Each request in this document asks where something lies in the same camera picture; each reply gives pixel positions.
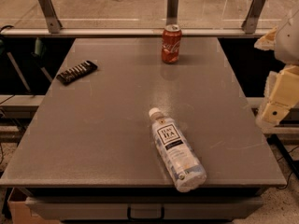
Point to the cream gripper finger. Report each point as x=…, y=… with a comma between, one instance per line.
x=267, y=42
x=281, y=94

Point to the red coke can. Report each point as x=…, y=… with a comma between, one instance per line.
x=170, y=43

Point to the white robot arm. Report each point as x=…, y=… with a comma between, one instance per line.
x=287, y=40

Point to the blue plastic tea bottle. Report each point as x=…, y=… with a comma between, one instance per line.
x=185, y=169

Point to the black snack bar packet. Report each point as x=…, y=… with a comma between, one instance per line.
x=76, y=72

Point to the cardboard box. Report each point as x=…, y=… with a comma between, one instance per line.
x=21, y=213

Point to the right metal bracket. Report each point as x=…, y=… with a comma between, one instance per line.
x=250, y=23

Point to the metal bracket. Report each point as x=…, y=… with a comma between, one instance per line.
x=172, y=12
x=250, y=23
x=52, y=21

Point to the middle metal bracket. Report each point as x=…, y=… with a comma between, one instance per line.
x=172, y=12

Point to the grey drawer with handle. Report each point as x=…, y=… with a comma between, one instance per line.
x=87, y=208

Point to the left metal bracket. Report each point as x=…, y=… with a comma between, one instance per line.
x=52, y=21

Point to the metal rail behind table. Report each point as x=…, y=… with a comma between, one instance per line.
x=22, y=32

